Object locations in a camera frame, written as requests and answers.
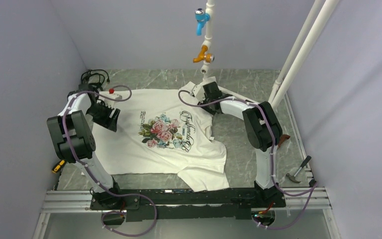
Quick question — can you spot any yellow black screwdriver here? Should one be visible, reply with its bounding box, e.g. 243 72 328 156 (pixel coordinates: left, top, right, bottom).
51 160 66 173

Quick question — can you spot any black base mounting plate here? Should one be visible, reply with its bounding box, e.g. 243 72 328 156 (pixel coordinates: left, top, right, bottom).
90 187 286 222

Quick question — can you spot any white printed t-shirt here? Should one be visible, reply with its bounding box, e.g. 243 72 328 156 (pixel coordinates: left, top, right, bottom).
93 82 229 192

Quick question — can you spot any purple cable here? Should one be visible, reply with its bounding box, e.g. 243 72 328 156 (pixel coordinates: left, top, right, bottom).
178 90 318 231
62 85 158 238

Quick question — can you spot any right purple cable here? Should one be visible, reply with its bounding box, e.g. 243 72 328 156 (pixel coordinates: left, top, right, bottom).
178 90 318 231

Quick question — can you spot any white pvc pipe frame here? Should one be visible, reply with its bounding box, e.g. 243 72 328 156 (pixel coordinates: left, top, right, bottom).
199 0 337 99

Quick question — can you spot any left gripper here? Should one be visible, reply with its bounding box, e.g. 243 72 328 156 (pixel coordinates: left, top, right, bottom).
87 102 120 132

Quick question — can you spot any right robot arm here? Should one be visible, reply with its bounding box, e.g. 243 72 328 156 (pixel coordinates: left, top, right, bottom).
199 82 283 207

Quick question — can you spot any aluminium rail frame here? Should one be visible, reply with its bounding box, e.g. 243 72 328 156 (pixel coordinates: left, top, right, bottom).
32 94 342 239

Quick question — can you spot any blue faucet tap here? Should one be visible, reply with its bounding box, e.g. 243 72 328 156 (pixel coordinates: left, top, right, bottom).
194 8 210 36

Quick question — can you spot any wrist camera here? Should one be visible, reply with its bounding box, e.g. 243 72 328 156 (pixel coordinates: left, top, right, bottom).
99 88 122 108
191 83 205 102

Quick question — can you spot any claw hammer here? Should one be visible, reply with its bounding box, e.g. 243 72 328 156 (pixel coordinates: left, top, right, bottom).
286 155 312 184

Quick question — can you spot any black coiled cable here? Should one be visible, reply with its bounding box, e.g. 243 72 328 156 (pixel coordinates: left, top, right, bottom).
79 69 110 95

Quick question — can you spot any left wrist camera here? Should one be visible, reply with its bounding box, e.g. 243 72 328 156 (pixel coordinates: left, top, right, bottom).
99 88 122 108

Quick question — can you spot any orange faucet tap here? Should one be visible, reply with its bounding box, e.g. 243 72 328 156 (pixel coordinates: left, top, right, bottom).
192 45 214 63

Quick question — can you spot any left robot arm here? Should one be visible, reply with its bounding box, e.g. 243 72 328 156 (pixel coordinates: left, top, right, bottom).
47 83 124 209

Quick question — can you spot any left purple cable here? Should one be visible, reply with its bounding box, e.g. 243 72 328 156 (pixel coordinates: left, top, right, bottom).
62 85 158 238

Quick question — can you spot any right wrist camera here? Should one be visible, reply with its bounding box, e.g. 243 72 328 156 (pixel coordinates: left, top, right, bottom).
191 83 205 102

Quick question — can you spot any brown brass faucet tap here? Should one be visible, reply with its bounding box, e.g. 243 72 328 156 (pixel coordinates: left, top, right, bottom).
278 134 290 148

